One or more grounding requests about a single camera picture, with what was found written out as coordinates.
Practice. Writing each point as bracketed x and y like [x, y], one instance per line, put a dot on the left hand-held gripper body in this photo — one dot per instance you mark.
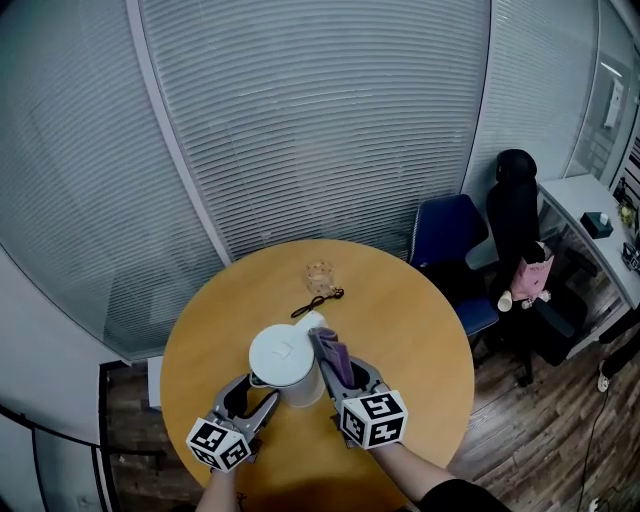
[215, 442]

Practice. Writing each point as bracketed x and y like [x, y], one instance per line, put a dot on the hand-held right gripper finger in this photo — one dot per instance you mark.
[372, 377]
[327, 375]

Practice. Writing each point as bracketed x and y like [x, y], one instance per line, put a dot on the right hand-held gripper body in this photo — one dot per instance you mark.
[375, 420]

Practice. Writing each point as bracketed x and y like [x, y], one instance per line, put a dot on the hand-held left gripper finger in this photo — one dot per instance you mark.
[264, 412]
[225, 398]

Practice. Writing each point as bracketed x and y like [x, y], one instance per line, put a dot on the purple and grey cloth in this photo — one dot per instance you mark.
[342, 362]

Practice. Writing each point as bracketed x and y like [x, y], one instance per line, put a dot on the white electric kettle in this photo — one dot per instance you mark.
[280, 350]

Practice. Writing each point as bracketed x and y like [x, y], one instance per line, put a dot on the person's left forearm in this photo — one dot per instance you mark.
[215, 492]

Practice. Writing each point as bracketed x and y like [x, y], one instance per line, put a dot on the person's right forearm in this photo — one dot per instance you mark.
[415, 475]

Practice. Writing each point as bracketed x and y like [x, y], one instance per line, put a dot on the white low cabinet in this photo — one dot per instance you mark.
[155, 385]

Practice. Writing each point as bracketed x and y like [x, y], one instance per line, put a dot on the black bag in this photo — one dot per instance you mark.
[450, 280]

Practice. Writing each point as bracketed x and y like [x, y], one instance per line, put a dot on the white paper cup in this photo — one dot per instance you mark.
[506, 301]

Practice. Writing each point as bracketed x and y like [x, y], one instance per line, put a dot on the blue chair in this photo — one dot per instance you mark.
[445, 225]

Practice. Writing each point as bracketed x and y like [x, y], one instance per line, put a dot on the black office chair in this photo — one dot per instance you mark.
[512, 215]

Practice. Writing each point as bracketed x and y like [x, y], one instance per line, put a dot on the white desk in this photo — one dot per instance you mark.
[565, 195]

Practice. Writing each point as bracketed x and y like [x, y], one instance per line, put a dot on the dark tissue box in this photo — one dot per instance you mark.
[595, 225]

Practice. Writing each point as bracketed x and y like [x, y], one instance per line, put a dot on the yellow flower bunch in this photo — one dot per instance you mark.
[626, 214]

